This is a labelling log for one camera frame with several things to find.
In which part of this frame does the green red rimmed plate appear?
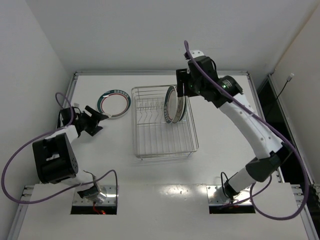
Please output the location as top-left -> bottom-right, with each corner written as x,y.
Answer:
96,89 -> 132,119
163,85 -> 178,124

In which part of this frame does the black wall cable with plug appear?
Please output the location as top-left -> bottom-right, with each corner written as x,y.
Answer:
274,72 -> 295,101

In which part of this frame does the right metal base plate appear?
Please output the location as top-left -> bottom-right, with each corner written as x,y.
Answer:
206,185 -> 252,207

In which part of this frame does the white plate with grey rim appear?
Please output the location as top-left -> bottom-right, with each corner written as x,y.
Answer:
172,96 -> 186,124

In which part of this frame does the small blue patterned plate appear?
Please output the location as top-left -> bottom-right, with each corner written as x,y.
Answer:
180,96 -> 187,120

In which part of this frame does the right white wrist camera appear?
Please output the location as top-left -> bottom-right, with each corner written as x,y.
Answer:
184,50 -> 204,60

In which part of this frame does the metal wire dish rack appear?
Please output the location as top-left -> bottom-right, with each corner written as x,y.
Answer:
131,85 -> 199,161

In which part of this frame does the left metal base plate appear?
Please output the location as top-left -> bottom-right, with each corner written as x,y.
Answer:
72,185 -> 117,207

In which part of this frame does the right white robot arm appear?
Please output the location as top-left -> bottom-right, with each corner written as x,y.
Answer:
175,56 -> 291,200

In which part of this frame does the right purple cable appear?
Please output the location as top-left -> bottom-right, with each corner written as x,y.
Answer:
183,39 -> 310,221

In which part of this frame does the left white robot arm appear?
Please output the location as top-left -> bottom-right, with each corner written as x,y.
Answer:
32,105 -> 109,203

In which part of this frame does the metal base plate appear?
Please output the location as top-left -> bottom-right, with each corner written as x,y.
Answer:
206,185 -> 252,207
72,185 -> 117,207

